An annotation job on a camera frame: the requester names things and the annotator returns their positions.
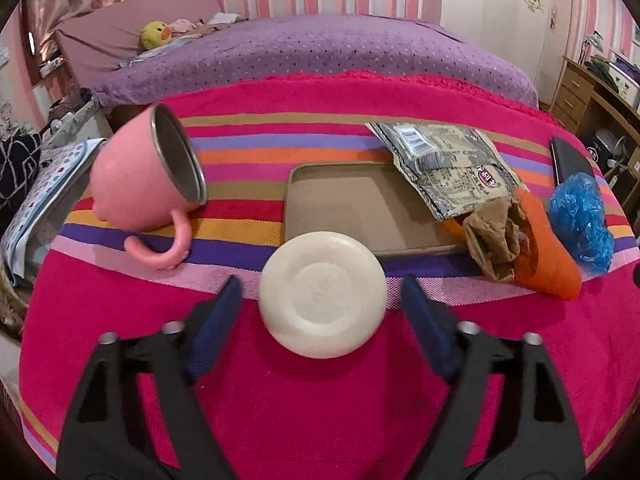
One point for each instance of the white storage box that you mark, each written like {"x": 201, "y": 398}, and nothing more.
{"x": 625, "y": 75}

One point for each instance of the polka dot cushion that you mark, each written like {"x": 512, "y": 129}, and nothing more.
{"x": 50, "y": 185}

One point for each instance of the white wardrobe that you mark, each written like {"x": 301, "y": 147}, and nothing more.
{"x": 500, "y": 35}

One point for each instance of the brown paper bag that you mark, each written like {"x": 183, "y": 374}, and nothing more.
{"x": 492, "y": 240}

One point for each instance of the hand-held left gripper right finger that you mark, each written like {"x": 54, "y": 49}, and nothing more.
{"x": 430, "y": 330}

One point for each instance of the desk lamp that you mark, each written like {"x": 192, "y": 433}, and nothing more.
{"x": 592, "y": 42}

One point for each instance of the black zip case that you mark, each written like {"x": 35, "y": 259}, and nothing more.
{"x": 570, "y": 160}

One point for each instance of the brown cardboard tray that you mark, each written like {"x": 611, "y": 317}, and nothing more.
{"x": 350, "y": 205}

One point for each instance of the pink striped blanket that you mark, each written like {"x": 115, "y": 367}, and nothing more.
{"x": 300, "y": 410}

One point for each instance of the white power strip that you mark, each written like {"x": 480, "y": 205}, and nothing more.
{"x": 52, "y": 66}

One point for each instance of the printed snack wrapper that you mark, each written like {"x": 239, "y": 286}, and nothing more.
{"x": 450, "y": 160}

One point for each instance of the mauve covered headboard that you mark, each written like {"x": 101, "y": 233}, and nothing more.
{"x": 110, "y": 35}

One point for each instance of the bed with purple dotted cover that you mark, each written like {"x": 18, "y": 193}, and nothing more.
{"x": 325, "y": 50}

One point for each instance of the white round appliance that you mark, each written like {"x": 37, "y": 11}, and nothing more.
{"x": 607, "y": 142}

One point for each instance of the pink plush toy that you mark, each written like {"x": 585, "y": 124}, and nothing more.
{"x": 182, "y": 26}

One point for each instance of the pink mug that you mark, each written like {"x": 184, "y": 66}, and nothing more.
{"x": 135, "y": 180}

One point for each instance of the black white patterned bag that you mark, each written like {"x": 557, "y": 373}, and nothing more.
{"x": 20, "y": 165}

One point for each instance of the folded clothes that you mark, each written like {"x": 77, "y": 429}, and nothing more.
{"x": 225, "y": 18}

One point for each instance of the blue plastic bag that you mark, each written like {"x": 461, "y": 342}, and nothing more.
{"x": 580, "y": 220}

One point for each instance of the white round soap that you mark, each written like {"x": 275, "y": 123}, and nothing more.
{"x": 322, "y": 295}

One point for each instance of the orange paper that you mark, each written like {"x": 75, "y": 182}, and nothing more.
{"x": 550, "y": 260}

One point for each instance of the dark clothes on desk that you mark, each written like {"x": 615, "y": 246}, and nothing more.
{"x": 600, "y": 70}

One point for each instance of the yellow duck plush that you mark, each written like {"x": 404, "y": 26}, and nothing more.
{"x": 156, "y": 35}

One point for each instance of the wooden desk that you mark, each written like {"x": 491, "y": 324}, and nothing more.
{"x": 575, "y": 95}

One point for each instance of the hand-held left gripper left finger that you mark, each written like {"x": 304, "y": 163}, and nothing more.
{"x": 215, "y": 330}

